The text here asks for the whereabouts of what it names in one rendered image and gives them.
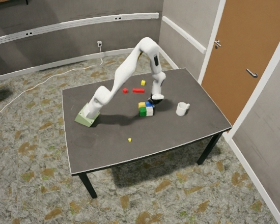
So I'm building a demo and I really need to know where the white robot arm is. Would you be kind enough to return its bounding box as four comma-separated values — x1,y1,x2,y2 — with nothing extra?
83,37,165,119

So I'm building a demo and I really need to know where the white mug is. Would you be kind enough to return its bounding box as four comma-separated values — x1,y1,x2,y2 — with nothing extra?
176,102,189,116

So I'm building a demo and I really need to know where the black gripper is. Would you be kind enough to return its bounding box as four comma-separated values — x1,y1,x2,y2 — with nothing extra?
147,94,162,107

